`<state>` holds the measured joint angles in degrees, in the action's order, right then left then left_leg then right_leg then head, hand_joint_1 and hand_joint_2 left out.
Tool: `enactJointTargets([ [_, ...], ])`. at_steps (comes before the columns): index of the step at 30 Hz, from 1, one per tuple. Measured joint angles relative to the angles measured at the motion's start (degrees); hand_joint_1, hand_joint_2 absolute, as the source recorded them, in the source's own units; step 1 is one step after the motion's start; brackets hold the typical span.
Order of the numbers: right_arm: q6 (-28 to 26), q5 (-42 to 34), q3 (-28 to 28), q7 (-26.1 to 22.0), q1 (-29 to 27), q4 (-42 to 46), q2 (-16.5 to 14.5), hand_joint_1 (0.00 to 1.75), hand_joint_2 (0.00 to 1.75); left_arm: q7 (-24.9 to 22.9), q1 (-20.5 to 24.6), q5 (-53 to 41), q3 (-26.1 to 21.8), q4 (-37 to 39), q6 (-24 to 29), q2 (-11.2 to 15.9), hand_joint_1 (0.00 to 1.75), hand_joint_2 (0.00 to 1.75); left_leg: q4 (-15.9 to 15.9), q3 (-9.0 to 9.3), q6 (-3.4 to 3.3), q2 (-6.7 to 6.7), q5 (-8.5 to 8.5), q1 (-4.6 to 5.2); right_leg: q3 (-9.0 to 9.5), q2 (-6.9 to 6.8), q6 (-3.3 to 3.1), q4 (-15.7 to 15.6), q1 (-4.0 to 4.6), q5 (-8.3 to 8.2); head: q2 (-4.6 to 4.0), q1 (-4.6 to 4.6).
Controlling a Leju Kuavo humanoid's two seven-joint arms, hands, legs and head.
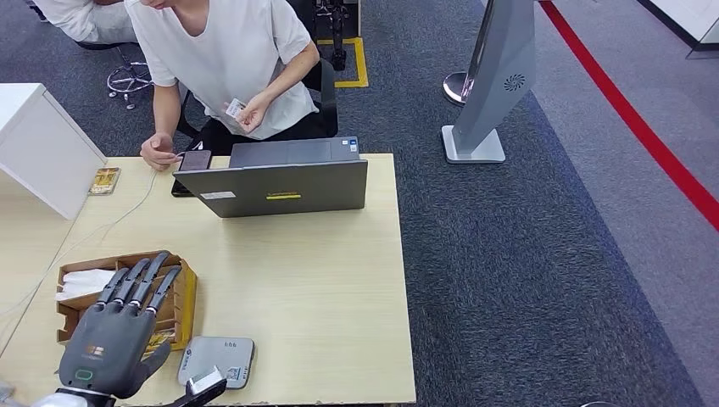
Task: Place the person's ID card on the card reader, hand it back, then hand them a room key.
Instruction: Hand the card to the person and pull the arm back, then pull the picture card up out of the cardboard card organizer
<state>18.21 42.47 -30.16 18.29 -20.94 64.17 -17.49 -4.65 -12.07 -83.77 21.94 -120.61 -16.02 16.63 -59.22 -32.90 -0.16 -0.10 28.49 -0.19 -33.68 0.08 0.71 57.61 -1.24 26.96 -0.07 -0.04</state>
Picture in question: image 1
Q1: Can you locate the grey card reader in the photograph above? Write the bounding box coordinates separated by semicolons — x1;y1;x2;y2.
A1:
177;336;257;391

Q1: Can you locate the black tripod stand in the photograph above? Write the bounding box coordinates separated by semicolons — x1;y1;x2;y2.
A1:
313;0;360;72

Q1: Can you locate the black smartphone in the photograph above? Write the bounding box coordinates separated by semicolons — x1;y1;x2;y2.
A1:
170;149;214;198

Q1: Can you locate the seated person in pale clothes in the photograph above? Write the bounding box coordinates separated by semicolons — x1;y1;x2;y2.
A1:
31;0;139;46

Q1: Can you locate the person in white shirt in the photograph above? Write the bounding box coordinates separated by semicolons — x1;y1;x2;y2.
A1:
124;0;321;172

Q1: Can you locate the white folded cloth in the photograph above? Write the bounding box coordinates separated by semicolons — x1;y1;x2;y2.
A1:
54;268;116;303

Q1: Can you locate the grey kiosk stand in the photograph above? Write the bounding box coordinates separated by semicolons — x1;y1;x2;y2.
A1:
441;0;537;164

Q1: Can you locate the gold room key card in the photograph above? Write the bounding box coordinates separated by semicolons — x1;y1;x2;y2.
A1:
87;166;122;197

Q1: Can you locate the brown wooden organizer box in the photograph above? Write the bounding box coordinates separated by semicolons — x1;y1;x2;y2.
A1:
54;250;198;352

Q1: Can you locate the white cabinet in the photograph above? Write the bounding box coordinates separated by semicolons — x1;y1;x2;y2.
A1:
0;82;108;221

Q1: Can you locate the white counter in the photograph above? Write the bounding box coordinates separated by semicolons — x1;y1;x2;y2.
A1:
637;0;719;60

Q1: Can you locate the robot left hand grey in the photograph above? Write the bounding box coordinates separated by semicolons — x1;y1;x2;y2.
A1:
58;251;184;401

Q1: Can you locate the chrome swivel stool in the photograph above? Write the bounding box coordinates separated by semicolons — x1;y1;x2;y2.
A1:
75;40;153;110

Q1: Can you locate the gold key card stack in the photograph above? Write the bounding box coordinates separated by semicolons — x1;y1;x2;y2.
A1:
142;328;176;356

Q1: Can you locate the person's left hand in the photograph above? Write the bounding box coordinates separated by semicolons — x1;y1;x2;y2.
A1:
234;91;274;135

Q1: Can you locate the black office chair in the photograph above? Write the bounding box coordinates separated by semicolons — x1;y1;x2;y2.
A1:
176;0;340;155

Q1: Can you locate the person's right hand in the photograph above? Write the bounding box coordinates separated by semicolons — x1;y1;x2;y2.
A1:
139;131;184;172

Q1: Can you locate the grey laptop with yellow sticker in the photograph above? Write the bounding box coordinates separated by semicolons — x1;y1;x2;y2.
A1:
172;136;370;219

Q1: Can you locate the chrome stanchion post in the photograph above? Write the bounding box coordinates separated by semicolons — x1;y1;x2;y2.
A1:
442;0;495;107

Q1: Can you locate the thin white cable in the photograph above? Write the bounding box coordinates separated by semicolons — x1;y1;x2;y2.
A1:
0;151;187;319

